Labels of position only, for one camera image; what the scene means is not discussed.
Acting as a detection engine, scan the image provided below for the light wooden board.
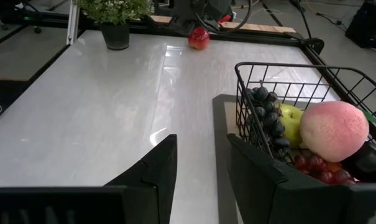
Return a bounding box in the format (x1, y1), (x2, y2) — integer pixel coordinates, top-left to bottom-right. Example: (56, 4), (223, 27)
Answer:
(149, 14), (296, 34)

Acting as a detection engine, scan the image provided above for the red apple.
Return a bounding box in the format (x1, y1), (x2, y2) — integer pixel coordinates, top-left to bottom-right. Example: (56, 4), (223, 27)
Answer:
(187, 26), (211, 51)

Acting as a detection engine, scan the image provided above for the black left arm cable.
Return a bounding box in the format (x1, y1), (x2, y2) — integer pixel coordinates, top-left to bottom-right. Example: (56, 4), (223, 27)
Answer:
(195, 0), (254, 35)

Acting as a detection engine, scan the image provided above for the black wire basket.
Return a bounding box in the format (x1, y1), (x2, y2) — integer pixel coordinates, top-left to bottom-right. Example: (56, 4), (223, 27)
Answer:
(234, 62), (376, 170)

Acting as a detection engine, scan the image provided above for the yellow-green apple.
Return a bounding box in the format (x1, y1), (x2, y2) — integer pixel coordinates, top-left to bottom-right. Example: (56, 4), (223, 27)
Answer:
(278, 103), (305, 149)

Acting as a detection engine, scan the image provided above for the green lime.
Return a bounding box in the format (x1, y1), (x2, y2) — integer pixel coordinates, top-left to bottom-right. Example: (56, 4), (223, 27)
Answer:
(362, 110), (376, 124)

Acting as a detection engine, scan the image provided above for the potted green plant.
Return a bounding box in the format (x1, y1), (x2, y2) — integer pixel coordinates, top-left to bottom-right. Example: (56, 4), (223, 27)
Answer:
(73, 0), (152, 51)

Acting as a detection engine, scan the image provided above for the black equipment box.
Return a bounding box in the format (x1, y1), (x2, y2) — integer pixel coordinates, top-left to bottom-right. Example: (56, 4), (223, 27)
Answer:
(344, 0), (376, 51)

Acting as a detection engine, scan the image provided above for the dark purple eggplant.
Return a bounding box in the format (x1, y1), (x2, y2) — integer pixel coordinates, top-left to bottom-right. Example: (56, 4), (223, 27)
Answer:
(341, 141), (376, 184)

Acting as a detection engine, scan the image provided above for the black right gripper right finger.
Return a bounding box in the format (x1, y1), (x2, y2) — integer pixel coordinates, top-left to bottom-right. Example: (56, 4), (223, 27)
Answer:
(226, 133), (376, 224)

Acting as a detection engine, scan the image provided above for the white frame post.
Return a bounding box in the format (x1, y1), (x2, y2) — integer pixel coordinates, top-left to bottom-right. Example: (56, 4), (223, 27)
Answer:
(66, 0), (81, 46)

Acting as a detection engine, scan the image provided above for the black grape bunch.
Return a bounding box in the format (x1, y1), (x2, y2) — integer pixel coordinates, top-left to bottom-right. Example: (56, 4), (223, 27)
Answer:
(244, 80), (291, 163)

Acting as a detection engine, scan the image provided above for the red grape bunch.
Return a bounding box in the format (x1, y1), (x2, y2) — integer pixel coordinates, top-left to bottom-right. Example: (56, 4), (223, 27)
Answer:
(293, 154), (357, 186)

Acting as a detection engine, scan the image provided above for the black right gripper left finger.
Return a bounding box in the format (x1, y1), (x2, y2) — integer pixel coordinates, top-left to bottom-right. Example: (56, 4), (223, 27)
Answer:
(0, 133), (179, 224)

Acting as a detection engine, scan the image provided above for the pink peach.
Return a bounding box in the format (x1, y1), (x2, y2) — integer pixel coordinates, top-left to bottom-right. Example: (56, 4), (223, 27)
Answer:
(300, 100), (370, 164)

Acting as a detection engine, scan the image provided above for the orange fruit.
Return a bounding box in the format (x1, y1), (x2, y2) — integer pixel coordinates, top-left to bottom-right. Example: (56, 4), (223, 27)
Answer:
(325, 161), (344, 174)

